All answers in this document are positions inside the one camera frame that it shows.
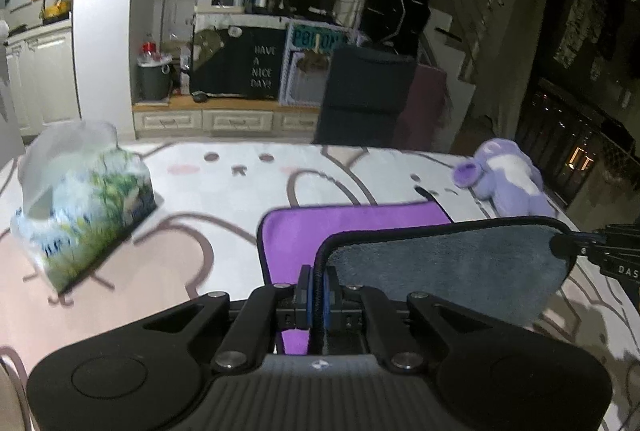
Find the dark folded chair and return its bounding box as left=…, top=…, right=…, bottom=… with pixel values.
left=314, top=44, right=416, bottom=147

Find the purple plush toy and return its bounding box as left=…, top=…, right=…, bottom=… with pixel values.
left=452, top=139, right=554, bottom=217

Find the black hanging jacket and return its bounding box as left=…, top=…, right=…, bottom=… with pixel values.
left=360, top=0, right=431, bottom=58

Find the maroon panel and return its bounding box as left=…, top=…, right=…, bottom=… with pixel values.
left=393, top=64, right=448, bottom=151

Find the teal lettered sign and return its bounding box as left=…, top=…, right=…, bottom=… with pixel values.
left=291, top=24, right=348, bottom=55

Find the purple and grey towel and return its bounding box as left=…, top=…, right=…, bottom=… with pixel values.
left=257, top=196, right=576, bottom=326

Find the bunny print tablecloth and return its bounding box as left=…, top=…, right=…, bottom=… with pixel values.
left=0, top=138, right=640, bottom=431

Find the white drawer cabinet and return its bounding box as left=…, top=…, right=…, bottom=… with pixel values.
left=134, top=108, right=319, bottom=138

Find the black have a nice day cloth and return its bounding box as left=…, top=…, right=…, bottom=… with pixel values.
left=190, top=26, right=286, bottom=101

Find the white kitchen cabinet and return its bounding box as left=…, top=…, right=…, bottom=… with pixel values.
left=6, top=20, right=80, bottom=138

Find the green floral tissue pack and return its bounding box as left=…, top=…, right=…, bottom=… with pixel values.
left=10, top=120, right=157, bottom=295

